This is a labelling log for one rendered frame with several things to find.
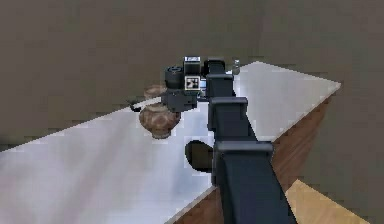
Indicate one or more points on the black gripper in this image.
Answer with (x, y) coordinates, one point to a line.
(178, 96)

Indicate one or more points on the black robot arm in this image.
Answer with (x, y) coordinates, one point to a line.
(233, 133)

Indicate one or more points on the brown patterned vase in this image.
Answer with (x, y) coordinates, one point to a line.
(159, 120)

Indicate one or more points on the dark round dish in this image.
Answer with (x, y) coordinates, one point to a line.
(199, 156)

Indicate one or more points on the white top wooden table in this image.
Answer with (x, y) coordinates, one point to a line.
(100, 166)

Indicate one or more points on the small grey bottle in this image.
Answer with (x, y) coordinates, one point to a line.
(236, 67)

